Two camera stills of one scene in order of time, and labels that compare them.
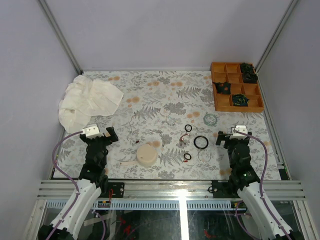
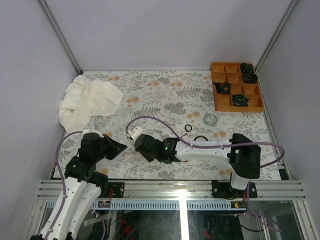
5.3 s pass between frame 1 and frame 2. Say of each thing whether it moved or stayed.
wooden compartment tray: stayed
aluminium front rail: stayed
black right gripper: moved
